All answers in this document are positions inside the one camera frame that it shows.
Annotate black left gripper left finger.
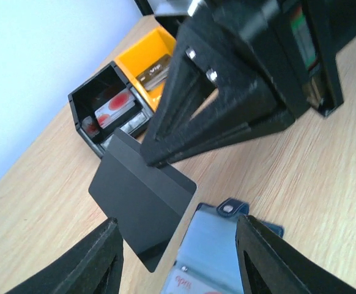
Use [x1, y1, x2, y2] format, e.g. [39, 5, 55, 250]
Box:
[8, 218, 124, 293]

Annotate black cards stack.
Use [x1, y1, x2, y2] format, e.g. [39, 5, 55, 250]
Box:
[136, 54, 171, 91]

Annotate black left card bin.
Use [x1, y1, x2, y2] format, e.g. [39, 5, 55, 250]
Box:
[68, 61, 154, 158]

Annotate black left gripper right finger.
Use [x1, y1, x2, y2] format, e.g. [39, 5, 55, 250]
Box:
[235, 216, 356, 293]

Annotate red white cards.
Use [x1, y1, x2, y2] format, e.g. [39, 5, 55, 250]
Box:
[81, 90, 135, 137]

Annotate black magnetic stripe card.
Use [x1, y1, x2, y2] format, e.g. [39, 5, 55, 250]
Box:
[89, 129, 197, 273]

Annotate yellow middle card bin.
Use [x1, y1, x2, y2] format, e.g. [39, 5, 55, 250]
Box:
[114, 26, 176, 111]

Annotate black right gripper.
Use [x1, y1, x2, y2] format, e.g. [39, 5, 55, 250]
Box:
[156, 1, 343, 167]

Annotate blue leather card holder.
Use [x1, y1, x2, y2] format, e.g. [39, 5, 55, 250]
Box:
[159, 197, 286, 294]

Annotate red white april card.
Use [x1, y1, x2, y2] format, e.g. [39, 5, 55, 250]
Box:
[160, 266, 229, 293]

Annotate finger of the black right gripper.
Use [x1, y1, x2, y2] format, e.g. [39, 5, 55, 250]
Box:
[140, 24, 221, 167]

